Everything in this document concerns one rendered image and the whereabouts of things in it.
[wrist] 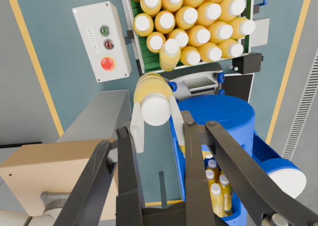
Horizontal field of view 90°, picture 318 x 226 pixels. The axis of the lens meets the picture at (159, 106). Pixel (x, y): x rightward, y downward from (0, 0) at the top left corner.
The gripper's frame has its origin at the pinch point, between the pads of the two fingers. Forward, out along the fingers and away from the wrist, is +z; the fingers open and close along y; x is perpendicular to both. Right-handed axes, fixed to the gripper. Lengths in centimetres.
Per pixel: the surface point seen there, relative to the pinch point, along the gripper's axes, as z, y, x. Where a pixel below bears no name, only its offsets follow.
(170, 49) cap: 28.3, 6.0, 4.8
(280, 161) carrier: 43, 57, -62
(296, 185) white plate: 38, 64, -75
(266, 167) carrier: 43, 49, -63
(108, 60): 31.0, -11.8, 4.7
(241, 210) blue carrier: 20, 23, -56
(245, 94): 127, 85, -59
